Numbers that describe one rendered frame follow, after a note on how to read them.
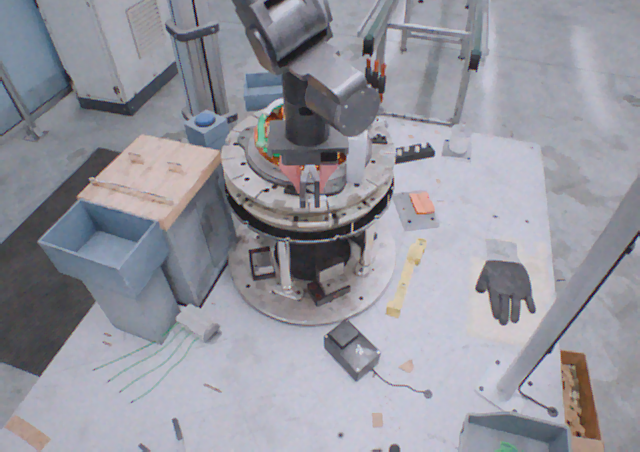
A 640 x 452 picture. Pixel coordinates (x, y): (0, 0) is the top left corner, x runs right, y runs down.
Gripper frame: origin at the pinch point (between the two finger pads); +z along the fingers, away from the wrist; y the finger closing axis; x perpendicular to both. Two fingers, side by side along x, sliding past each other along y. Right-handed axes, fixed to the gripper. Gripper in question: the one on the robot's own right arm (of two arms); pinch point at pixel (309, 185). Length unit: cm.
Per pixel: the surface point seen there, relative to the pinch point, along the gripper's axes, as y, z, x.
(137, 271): -28.4, 13.9, -4.1
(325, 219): 2.3, 10.8, 3.5
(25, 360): -116, 115, 29
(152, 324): -31.0, 30.7, -4.0
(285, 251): -5.2, 21.4, 5.7
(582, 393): 91, 105, 6
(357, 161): 7.5, 2.2, 8.0
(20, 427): -54, 38, -21
